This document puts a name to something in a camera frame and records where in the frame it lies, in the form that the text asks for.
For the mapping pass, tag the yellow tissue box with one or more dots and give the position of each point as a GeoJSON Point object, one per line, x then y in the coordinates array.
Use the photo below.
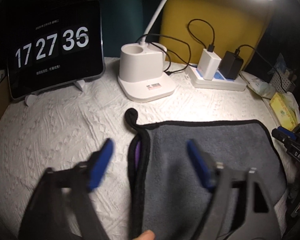
{"type": "Point", "coordinates": [286, 110]}

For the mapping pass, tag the white desk lamp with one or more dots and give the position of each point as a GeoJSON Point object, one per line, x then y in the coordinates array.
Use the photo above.
{"type": "Point", "coordinates": [141, 72]}

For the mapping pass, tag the black tablet clock display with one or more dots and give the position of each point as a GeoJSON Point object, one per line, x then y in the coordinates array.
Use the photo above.
{"type": "Point", "coordinates": [57, 52]}

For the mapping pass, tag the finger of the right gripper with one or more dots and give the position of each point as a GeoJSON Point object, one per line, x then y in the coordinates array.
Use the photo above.
{"type": "Point", "coordinates": [283, 135]}

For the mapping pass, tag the wet wipes packet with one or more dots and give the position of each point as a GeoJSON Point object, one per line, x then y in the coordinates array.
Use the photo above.
{"type": "Point", "coordinates": [257, 85]}

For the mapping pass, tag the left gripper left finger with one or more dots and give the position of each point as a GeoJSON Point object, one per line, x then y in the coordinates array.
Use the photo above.
{"type": "Point", "coordinates": [45, 216]}

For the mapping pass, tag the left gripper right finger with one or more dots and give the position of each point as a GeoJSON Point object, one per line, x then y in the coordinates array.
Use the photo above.
{"type": "Point", "coordinates": [254, 215]}

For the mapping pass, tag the white power strip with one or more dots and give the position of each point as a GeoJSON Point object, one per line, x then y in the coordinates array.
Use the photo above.
{"type": "Point", "coordinates": [218, 82]}

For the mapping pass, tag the person hand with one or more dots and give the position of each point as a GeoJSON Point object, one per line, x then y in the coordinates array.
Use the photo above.
{"type": "Point", "coordinates": [147, 235]}

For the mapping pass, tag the black power adapter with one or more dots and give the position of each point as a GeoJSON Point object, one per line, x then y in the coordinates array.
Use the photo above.
{"type": "Point", "coordinates": [230, 65]}

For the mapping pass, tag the white usb charger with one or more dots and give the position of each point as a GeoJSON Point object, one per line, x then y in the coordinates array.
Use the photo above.
{"type": "Point", "coordinates": [208, 64]}

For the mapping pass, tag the white woven basket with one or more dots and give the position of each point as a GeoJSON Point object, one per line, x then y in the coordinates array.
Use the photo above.
{"type": "Point", "coordinates": [282, 79]}

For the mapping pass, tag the dark green curtain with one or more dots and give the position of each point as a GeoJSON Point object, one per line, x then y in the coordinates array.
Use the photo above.
{"type": "Point", "coordinates": [123, 21]}

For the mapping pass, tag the white textured tablecloth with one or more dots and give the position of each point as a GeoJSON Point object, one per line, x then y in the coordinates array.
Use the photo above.
{"type": "Point", "coordinates": [64, 126]}

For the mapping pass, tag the grey purple towel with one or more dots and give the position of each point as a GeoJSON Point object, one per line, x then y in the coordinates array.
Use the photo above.
{"type": "Point", "coordinates": [166, 194]}

